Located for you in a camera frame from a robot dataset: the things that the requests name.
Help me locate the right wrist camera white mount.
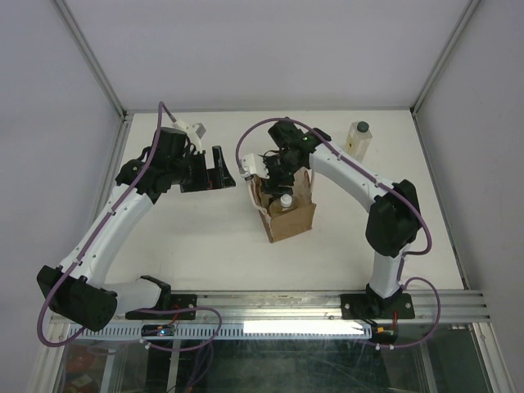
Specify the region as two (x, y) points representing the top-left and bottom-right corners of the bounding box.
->
(239, 153), (269, 179)

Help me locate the clear square bottle dark cap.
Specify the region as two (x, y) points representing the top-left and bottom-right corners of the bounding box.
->
(346, 120), (373, 162)

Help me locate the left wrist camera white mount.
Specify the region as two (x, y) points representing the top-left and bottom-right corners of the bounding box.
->
(172, 120), (206, 152)

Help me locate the left aluminium corner post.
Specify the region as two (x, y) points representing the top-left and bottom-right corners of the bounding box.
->
(50, 0), (127, 120)

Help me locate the clear bottle white cap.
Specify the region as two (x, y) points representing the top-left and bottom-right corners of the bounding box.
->
(269, 194), (299, 215)

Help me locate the grey slotted cable duct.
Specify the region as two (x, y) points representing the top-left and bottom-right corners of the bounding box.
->
(79, 320), (372, 341)

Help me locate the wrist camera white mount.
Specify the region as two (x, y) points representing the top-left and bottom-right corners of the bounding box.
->
(172, 120), (206, 152)
(239, 153), (269, 179)

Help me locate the aluminium rail frame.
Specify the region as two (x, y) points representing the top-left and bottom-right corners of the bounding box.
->
(52, 288), (490, 328)

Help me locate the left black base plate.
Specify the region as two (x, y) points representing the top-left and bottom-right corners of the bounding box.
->
(125, 293), (198, 322)

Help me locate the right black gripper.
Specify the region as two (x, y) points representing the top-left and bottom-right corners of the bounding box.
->
(258, 154), (302, 197)

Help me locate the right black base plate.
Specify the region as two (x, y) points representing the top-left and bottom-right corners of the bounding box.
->
(340, 292), (415, 320)

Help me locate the right aluminium corner post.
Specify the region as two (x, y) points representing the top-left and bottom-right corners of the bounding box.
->
(410, 0), (483, 118)

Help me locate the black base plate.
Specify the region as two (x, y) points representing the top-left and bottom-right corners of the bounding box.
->
(125, 293), (198, 322)
(340, 292), (415, 320)

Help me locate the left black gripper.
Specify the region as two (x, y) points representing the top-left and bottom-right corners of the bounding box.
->
(169, 146), (235, 193)

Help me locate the aluminium corner post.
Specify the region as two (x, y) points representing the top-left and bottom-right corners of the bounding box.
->
(50, 0), (127, 120)
(410, 0), (483, 118)

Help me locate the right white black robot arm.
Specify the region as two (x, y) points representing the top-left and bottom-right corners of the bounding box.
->
(261, 118), (421, 317)

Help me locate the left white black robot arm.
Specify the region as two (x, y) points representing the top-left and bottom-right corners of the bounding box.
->
(37, 122), (236, 332)

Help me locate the brown canvas tote bag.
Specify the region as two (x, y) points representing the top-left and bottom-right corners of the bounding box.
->
(246, 169), (316, 243)

